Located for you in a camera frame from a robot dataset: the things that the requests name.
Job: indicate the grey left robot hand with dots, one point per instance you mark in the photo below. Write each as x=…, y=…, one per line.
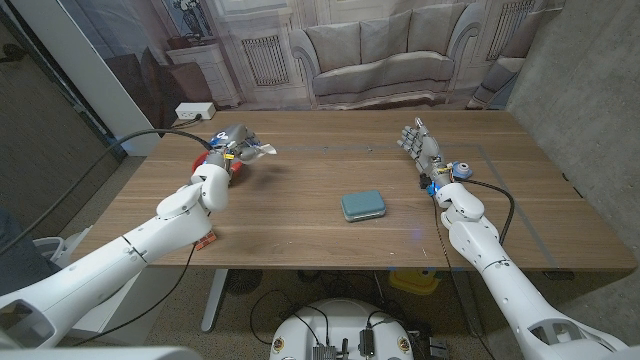
x=235, y=142

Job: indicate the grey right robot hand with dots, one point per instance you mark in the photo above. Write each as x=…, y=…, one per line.
x=426, y=149

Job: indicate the white paper towel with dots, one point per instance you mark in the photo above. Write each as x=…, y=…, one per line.
x=267, y=149

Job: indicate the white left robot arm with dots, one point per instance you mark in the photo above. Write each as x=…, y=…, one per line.
x=125, y=255

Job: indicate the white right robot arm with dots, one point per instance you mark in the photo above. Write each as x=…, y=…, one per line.
x=505, y=280

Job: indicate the red bowl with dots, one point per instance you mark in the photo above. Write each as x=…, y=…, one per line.
x=236, y=170

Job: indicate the teal soap box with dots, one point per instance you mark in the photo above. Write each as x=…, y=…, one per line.
x=363, y=205

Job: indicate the white power strip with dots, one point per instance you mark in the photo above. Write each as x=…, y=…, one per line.
x=195, y=110

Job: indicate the rubik's cube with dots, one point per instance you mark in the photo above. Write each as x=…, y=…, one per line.
x=206, y=241

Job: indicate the printed living room backdrop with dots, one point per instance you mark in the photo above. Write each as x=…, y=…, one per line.
x=380, y=50

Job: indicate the yellow object under table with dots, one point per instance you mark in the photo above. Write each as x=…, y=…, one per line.
x=414, y=282

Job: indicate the black round floor fan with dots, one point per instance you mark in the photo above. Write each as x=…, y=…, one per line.
x=243, y=281

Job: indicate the white upright panel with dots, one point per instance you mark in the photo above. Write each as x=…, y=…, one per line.
x=90, y=75

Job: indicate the white table leg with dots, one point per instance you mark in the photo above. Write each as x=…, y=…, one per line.
x=214, y=305

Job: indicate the grey table leg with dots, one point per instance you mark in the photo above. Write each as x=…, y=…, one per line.
x=470, y=310

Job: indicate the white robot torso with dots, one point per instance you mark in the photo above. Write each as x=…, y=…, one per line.
x=340, y=320

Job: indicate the white plastic chair base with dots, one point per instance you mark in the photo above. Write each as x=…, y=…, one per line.
x=50, y=246

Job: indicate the person in blue jeans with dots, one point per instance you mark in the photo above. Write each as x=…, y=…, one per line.
x=20, y=260

